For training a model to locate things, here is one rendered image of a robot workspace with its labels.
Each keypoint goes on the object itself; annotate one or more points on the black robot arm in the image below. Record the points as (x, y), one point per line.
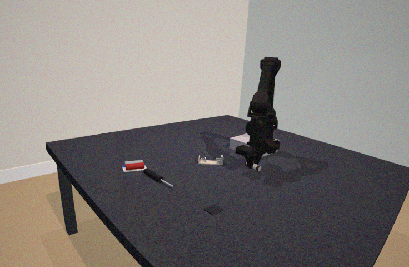
(263, 115)

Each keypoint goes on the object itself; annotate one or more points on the black-handled screwdriver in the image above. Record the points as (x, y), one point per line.
(155, 176)

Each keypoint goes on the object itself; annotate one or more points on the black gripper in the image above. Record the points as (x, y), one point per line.
(253, 152)

